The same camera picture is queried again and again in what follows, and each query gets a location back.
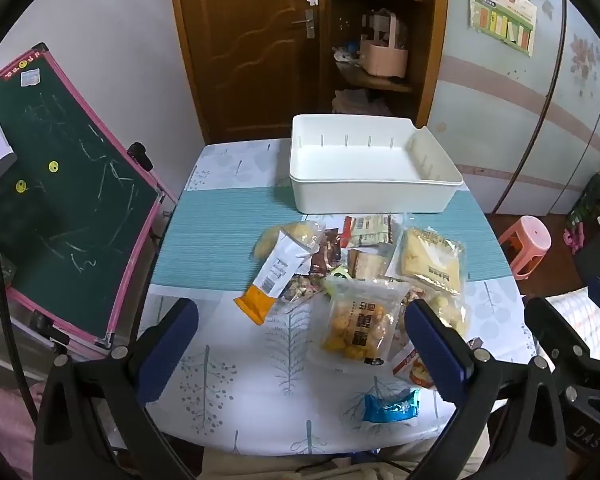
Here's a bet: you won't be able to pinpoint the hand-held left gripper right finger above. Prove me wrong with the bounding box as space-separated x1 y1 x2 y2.
404 299 566 480

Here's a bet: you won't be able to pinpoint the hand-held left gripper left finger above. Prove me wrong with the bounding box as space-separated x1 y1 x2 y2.
32 297 201 480

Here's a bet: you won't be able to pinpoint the red and white snack packet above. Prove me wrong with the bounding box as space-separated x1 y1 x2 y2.
391 345 436 391

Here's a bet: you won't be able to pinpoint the clear bag of pale balls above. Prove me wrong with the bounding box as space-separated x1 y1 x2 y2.
410 287 468 341

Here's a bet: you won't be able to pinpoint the blue snack packet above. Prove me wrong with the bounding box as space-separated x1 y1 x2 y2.
362 390 421 423

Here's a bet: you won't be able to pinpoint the clear bag of orange crackers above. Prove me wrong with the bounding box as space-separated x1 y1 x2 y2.
320 276 411 366

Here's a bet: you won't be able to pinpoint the yellow crackers clear packet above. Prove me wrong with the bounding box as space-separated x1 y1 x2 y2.
397 227 467 296

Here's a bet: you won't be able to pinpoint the clear toast packet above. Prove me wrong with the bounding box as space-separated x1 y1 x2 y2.
347 247 396 281

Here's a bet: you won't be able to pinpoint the orange and white snack packet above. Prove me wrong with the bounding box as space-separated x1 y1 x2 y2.
234 230 306 325

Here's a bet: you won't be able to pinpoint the white green biscuit packet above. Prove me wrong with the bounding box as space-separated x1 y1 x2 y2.
341 214 398 248

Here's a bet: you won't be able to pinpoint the brown and white snack packet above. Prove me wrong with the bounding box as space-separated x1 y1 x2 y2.
307 230 348 276

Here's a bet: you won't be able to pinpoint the clear nut mix packet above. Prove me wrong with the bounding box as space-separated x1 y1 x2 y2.
280 275 331 313

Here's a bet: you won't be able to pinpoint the clear bag of yellow puffs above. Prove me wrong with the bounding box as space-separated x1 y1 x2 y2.
252 221 326 266

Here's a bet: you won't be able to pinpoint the white plastic bin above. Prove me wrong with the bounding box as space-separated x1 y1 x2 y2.
288 114 464 214

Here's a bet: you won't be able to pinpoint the checked bed blanket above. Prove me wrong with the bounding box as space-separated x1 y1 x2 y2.
522 285 600 361

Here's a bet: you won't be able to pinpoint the pink toy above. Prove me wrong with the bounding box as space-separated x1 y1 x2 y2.
562 227 586 256

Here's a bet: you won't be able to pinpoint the green bag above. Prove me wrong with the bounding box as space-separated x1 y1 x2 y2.
565 172 600 233

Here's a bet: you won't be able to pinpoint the pink plastic stool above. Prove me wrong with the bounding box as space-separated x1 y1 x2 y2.
498 215 552 281

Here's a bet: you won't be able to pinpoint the teal striped placemat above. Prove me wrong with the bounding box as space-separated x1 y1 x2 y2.
150 186 512 291

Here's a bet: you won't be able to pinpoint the pink framed green chalkboard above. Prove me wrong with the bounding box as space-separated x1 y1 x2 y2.
0 42 178 361

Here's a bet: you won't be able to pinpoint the black clamp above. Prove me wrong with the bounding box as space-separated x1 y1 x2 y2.
127 142 153 171

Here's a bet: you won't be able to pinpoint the floral sliding wardrobe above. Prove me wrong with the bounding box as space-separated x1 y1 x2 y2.
426 0 600 216

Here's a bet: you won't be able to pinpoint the folded towels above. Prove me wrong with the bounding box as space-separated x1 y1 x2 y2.
332 89 391 117

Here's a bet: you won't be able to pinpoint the wooden corner shelf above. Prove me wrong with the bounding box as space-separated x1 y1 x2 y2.
320 0 451 131

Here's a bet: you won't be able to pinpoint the pink basket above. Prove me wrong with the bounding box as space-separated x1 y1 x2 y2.
358 10 410 80

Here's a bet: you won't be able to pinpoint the brown wooden door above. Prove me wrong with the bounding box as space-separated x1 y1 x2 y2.
167 0 331 145

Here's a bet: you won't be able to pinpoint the black cable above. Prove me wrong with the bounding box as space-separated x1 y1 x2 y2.
0 210 41 426

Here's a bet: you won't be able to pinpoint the wall poster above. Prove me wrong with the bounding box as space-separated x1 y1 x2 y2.
467 0 538 57

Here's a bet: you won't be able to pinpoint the metal door handle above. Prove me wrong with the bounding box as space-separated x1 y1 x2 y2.
292 9 315 38

